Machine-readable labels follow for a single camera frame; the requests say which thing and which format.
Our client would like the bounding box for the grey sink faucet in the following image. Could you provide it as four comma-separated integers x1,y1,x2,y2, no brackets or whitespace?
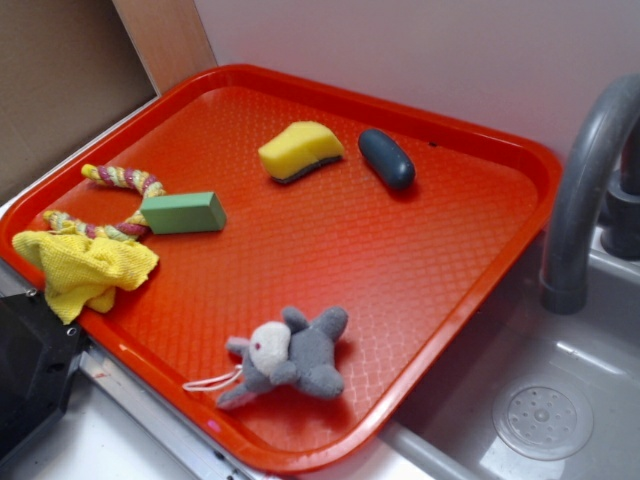
540,73,639,314

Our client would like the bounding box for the dark grey oval capsule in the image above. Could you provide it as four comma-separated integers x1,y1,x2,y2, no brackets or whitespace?
358,129,416,191

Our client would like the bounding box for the yellow sponge with grey pad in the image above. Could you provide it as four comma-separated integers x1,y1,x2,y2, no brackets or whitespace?
258,121,345,183

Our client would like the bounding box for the braided rope toy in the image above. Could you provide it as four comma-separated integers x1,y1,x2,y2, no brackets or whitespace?
43,164,166,242

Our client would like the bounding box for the yellow cloth rag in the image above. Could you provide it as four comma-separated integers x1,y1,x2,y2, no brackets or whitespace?
12,231,159,325

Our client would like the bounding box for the green rectangular block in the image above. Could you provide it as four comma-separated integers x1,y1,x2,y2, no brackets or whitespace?
140,192,227,235

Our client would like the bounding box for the grey plastic sink basin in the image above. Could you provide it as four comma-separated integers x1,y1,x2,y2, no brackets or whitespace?
382,243,639,479

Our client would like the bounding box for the dark grey faucet knob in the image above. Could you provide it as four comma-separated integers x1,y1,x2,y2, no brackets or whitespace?
601,122,639,260

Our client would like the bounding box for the wooden board panel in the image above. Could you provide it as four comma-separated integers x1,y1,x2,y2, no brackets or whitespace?
114,0,217,95

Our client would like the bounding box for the red plastic tray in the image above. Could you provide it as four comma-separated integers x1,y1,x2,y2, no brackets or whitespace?
1,65,561,473

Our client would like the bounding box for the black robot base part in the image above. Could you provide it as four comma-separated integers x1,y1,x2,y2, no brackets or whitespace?
1,289,86,465

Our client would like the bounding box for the grey plush mouse toy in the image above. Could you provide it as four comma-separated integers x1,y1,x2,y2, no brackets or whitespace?
183,306,348,410

